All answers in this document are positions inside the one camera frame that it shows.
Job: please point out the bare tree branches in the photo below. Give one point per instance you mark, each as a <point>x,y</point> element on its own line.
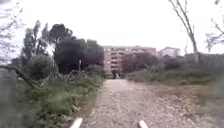
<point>8,30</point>

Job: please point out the row of bushes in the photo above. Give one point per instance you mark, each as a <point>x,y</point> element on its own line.
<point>173,63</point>

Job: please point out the robot's own part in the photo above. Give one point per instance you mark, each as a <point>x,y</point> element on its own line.
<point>142,124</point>
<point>76,123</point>

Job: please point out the bare leaning tree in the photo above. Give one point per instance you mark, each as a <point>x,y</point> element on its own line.
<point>187,26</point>

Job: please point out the pale building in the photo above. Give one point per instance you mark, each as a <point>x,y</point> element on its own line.
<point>169,52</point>

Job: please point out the fallen bare branch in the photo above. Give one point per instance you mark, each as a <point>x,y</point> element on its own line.
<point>20,75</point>

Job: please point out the green weedy verge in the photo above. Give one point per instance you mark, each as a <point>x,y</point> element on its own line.
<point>56,96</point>

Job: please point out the grey gravel path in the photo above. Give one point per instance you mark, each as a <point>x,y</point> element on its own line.
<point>123,103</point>

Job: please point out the group of dark trees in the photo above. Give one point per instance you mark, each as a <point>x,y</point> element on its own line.
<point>66,50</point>

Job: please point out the dry grass verge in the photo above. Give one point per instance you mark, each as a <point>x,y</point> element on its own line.
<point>186,90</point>

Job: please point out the red brick apartment building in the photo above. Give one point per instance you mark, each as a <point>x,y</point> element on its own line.
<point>115,58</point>

